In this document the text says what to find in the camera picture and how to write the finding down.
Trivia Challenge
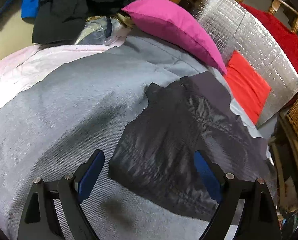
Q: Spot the dark plaid jacket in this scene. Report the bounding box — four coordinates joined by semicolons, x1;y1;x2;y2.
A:
108;72;276;220

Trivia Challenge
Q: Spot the black clothing pile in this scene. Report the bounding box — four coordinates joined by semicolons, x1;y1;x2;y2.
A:
32;0;137;45

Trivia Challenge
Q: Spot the wooden shelf unit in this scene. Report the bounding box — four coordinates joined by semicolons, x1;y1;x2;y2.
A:
268;112;298;234

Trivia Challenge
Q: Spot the grey bed sheet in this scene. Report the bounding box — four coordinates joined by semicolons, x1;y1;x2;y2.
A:
0;33;277;240

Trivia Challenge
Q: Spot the red-orange pillow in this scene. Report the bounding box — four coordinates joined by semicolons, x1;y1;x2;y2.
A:
224;50;272;124

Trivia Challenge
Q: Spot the pink quilt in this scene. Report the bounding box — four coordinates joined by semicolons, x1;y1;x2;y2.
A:
0;35;125;98

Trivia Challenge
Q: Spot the red blanket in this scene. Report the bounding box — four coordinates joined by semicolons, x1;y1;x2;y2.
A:
240;3;298;74

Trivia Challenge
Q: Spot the silver foil insulation mat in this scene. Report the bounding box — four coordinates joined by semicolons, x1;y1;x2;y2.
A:
191;0;298;126

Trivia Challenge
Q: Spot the clear plastic bag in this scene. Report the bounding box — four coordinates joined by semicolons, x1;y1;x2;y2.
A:
74;13;134;46

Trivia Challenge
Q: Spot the blue cloth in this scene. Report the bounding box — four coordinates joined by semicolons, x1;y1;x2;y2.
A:
21;0;40;19

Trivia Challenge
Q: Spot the magenta pillow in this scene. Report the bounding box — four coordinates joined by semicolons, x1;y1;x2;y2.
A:
122;0;227;74

